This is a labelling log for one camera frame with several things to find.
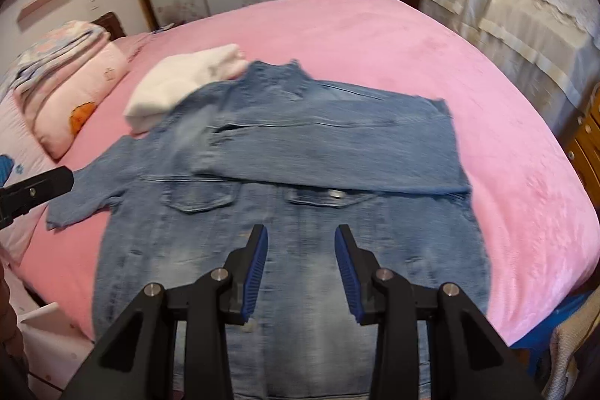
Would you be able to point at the pink wall shelf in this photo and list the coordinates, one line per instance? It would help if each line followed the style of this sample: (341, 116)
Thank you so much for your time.
(47, 1)

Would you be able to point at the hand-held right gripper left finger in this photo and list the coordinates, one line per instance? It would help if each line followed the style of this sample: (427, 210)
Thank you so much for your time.
(255, 273)

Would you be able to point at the folded floral quilt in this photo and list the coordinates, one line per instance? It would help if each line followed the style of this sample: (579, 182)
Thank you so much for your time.
(61, 39)

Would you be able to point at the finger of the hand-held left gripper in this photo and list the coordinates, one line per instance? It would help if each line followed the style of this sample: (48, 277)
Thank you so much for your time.
(42, 187)

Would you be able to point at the folded white garment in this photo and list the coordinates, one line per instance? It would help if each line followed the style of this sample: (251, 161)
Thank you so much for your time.
(159, 95)

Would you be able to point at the furniture under white lace cover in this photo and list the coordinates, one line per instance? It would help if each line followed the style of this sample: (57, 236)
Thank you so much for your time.
(515, 6)

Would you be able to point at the blue denim jacket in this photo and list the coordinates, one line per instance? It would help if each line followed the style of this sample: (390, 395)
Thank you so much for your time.
(300, 137)

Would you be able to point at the dark wooden headboard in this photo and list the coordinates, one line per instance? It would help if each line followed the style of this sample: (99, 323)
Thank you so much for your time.
(112, 25)

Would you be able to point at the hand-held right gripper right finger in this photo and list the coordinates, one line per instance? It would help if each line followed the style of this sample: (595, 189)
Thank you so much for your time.
(348, 273)

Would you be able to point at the pile of clothes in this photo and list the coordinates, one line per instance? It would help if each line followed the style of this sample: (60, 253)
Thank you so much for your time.
(567, 334)

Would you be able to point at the wooden drawer cabinet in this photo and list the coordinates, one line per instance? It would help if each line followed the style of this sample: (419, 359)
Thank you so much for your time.
(588, 137)

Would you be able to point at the pink pillow blue print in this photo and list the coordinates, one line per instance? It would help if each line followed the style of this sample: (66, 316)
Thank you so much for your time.
(18, 137)

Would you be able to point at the pink pillow orange print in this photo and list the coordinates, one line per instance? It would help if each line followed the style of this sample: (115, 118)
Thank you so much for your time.
(70, 100)

